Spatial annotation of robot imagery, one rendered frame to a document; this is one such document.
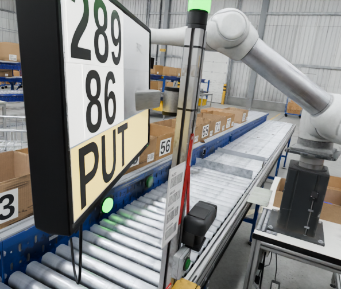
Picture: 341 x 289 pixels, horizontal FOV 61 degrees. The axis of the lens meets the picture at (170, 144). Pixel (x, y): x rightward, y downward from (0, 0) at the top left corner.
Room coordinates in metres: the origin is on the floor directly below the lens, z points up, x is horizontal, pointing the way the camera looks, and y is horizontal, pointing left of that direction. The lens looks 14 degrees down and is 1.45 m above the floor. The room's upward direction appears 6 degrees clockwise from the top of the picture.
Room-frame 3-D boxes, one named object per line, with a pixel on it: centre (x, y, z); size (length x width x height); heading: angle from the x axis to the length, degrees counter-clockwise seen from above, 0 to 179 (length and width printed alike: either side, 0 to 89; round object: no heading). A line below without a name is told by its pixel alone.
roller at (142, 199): (1.42, -0.08, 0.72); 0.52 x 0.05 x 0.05; 64
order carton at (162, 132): (2.04, 0.13, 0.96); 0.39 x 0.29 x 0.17; 154
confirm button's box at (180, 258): (0.69, -0.06, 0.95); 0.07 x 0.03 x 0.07; 154
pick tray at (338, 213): (1.63, -0.87, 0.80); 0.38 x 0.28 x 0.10; 65
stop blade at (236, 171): (2.16, -0.43, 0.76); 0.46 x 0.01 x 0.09; 64
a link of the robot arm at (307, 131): (1.35, -0.68, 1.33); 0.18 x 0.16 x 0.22; 3
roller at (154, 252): (1.07, 0.09, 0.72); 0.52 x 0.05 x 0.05; 64
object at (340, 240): (1.59, -0.91, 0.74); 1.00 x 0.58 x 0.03; 156
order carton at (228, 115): (3.45, -0.54, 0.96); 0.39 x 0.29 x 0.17; 155
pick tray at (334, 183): (1.90, -1.04, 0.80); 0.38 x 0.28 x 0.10; 67
